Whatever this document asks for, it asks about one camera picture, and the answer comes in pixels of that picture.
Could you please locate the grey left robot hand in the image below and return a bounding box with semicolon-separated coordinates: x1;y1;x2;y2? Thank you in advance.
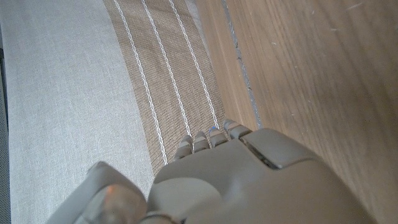
46;119;377;224

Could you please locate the beige striped backdrop cloth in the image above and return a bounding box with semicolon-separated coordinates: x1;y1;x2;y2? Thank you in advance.
0;0;228;224

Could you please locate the dark perforated wall panel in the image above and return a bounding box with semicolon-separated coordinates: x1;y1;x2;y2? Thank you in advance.
0;30;12;224

